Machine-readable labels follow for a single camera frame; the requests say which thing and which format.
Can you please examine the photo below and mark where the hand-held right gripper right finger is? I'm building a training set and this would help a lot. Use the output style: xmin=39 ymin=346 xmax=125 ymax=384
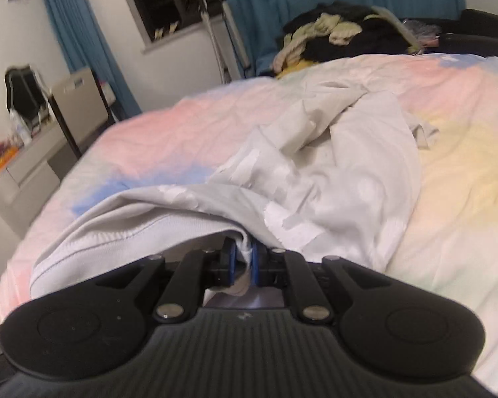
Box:
xmin=249 ymin=242 xmax=393 ymax=326

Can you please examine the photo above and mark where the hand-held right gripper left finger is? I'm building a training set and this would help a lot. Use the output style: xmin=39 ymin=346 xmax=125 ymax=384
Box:
xmin=95 ymin=236 xmax=238 ymax=325

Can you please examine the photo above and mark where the light grey shirt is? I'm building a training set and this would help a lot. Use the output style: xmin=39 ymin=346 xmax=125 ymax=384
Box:
xmin=30 ymin=79 xmax=441 ymax=299

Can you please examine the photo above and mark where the metal clothes rack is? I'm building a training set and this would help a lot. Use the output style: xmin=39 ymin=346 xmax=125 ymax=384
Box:
xmin=176 ymin=0 xmax=252 ymax=86

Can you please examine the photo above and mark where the black clothes pile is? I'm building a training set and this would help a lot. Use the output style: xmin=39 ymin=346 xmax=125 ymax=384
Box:
xmin=276 ymin=0 xmax=424 ymax=71

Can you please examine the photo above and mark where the small yellow cloth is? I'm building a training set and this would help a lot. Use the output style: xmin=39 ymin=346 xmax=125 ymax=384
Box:
xmin=276 ymin=60 xmax=318 ymax=79

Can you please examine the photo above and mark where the white desk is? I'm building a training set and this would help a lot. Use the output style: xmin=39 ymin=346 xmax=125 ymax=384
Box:
xmin=0 ymin=66 xmax=117 ymax=241

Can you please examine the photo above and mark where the pastel tie-dye bedsheet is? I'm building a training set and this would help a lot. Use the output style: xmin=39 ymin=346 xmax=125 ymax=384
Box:
xmin=0 ymin=52 xmax=498 ymax=394

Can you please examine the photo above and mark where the cream knitted cloth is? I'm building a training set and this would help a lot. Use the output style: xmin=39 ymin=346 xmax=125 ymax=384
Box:
xmin=272 ymin=12 xmax=364 ymax=73

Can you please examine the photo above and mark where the clear plastic bag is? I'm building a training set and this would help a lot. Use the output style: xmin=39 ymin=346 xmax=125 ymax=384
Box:
xmin=402 ymin=19 xmax=443 ymax=50

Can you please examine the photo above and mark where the black chair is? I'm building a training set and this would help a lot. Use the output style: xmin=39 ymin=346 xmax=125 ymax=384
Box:
xmin=398 ymin=8 xmax=498 ymax=58

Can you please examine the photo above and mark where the beige cloth strap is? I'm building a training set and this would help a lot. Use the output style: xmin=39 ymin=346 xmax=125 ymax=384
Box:
xmin=371 ymin=5 xmax=424 ymax=54

